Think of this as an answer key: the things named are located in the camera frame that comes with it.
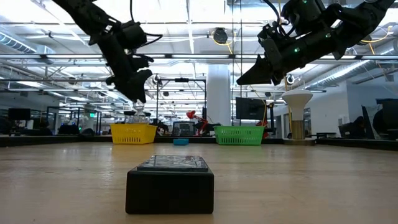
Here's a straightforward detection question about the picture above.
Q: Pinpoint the green plastic basket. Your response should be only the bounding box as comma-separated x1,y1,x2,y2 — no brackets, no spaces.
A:
213,125,266,146

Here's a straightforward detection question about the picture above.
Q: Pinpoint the black digital clock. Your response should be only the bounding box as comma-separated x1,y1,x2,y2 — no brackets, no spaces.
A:
125,154,215,215

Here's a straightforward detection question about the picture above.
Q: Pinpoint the person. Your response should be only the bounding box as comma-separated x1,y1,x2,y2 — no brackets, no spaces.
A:
349,115,368,139

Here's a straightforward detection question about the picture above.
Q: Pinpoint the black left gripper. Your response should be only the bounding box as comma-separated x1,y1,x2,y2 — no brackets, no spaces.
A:
98,32,154,104

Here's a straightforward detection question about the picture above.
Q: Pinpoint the white bulb table lamp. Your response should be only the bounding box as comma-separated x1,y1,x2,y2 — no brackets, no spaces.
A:
281,89,317,146

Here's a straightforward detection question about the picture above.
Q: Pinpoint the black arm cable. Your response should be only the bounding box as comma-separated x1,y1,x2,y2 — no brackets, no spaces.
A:
262,0,290,35
129,0,164,49

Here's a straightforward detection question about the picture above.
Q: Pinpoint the yellow plastic basket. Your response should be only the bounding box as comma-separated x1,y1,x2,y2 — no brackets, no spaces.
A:
110,123,159,145

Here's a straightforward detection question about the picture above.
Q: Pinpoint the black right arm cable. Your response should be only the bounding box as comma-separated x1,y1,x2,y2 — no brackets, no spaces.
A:
262,0,290,35

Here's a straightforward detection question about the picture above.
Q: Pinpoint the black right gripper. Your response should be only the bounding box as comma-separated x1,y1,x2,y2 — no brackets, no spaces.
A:
235,24,309,86

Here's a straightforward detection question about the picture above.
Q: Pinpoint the black computer monitor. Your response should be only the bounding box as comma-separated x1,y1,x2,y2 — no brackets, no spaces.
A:
234,96,266,121
375,98,398,124

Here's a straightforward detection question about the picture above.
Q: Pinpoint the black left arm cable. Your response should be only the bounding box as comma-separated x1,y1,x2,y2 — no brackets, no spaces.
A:
129,0,164,49

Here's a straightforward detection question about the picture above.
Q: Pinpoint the black round ceiling fixture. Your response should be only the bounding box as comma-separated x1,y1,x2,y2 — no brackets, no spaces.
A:
213,27,229,45

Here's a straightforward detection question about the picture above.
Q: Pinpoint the black overhead crossbar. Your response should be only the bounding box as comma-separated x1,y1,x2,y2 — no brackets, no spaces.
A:
0,53,398,60

